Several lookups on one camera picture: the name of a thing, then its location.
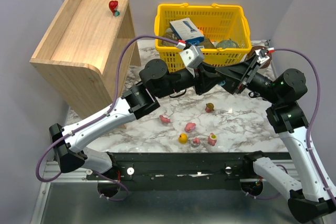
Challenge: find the purple cable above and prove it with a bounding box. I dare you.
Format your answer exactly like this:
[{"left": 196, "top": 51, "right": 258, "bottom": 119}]
[
  {"left": 270, "top": 48, "right": 336, "bottom": 206},
  {"left": 35, "top": 34, "right": 184, "bottom": 182}
]

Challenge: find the blue white razor box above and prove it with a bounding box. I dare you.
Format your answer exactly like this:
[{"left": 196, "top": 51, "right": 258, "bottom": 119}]
[{"left": 170, "top": 18, "right": 205, "bottom": 45}]

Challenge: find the pink green toy figure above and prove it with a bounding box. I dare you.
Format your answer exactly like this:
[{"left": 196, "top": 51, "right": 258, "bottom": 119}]
[{"left": 207, "top": 133, "right": 217, "bottom": 146}]

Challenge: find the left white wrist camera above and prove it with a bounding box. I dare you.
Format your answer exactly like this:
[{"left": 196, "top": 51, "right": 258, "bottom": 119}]
[{"left": 179, "top": 45, "right": 205, "bottom": 69}]

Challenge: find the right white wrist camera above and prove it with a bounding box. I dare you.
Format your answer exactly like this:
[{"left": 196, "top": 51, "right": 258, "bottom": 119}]
[{"left": 256, "top": 48, "right": 271, "bottom": 66}]

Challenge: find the wooden shelf unit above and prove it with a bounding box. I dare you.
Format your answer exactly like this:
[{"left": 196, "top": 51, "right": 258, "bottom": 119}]
[{"left": 30, "top": 0, "right": 141, "bottom": 119}]

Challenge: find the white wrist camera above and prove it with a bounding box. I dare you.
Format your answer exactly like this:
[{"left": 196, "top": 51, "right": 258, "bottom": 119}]
[
  {"left": 179, "top": 45, "right": 205, "bottom": 69},
  {"left": 256, "top": 48, "right": 271, "bottom": 66}
]

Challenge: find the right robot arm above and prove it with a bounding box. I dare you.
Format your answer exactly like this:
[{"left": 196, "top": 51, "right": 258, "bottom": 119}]
[{"left": 215, "top": 50, "right": 335, "bottom": 223}]

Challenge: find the grey cup brown lid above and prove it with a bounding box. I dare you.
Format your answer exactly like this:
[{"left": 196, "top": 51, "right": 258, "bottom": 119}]
[{"left": 245, "top": 46, "right": 272, "bottom": 69}]

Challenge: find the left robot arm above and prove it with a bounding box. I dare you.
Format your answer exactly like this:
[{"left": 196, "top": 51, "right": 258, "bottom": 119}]
[{"left": 49, "top": 59, "right": 224, "bottom": 174}]

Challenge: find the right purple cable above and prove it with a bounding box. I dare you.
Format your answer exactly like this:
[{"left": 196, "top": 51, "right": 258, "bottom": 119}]
[{"left": 270, "top": 48, "right": 336, "bottom": 206}]

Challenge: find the green round melon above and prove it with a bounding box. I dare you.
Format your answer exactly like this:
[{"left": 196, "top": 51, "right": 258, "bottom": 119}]
[{"left": 215, "top": 39, "right": 239, "bottom": 49}]

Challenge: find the brown hat duck toy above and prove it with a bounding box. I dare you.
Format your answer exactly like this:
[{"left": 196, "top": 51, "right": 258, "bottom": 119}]
[{"left": 205, "top": 103, "right": 214, "bottom": 113}]

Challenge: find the red haired mermaid toy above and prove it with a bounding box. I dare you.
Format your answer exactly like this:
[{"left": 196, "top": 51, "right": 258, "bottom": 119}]
[{"left": 108, "top": 0, "right": 120, "bottom": 17}]

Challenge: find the pink pig toy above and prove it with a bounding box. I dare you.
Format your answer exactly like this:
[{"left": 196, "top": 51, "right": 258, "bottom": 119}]
[{"left": 184, "top": 122, "right": 196, "bottom": 133}]

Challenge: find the black mounting rail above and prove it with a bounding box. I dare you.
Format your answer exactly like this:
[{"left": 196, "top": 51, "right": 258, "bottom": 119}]
[{"left": 86, "top": 151, "right": 289, "bottom": 191}]

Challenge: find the brown paper package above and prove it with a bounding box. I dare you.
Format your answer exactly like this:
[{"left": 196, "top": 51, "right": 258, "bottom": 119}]
[{"left": 161, "top": 30, "right": 215, "bottom": 49}]

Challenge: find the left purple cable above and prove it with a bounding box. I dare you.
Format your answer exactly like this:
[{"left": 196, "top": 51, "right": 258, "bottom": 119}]
[{"left": 35, "top": 34, "right": 184, "bottom": 182}]

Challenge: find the pink flamingo toy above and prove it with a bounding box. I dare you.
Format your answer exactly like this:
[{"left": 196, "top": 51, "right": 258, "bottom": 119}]
[{"left": 159, "top": 114, "right": 171, "bottom": 124}]

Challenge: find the yellow rubber duck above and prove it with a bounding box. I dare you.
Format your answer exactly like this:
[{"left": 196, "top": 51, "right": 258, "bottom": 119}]
[{"left": 178, "top": 133, "right": 188, "bottom": 144}]

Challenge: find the small pink cupcake toy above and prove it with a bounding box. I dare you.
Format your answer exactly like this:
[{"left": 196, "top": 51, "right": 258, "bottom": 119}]
[{"left": 191, "top": 138, "right": 201, "bottom": 147}]

